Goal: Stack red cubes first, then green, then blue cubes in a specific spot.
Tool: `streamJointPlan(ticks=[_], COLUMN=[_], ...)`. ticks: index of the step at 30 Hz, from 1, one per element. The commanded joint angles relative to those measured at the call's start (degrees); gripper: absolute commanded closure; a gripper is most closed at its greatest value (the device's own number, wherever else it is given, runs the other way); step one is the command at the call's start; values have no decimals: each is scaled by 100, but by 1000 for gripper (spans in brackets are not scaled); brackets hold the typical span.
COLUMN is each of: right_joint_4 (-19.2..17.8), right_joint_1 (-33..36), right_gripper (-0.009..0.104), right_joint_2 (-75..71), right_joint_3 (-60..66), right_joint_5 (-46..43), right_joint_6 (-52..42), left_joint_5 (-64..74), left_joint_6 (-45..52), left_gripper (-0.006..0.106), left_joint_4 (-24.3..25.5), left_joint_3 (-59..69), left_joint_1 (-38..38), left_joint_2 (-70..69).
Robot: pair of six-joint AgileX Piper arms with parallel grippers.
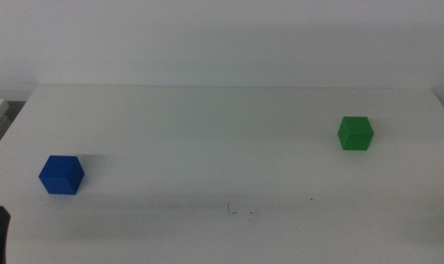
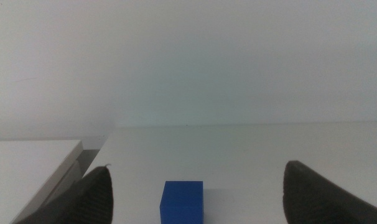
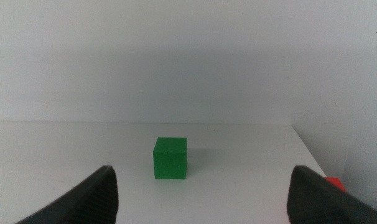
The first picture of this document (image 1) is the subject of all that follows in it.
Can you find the blue cube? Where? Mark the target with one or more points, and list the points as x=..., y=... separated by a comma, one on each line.
x=61, y=176

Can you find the green cube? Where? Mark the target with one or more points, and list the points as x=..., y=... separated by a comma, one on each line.
x=355, y=133

